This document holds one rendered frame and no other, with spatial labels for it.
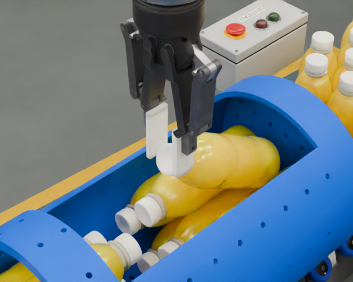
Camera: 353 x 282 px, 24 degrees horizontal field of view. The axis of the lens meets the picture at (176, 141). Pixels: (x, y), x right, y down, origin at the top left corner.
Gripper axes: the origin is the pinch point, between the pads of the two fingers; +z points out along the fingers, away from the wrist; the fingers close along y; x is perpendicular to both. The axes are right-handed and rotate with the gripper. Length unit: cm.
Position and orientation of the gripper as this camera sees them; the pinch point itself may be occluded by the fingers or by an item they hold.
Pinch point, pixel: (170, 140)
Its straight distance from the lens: 95.6
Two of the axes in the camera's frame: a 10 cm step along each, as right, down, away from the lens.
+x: 7.2, -4.5, 5.3
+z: 0.0, 7.6, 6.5
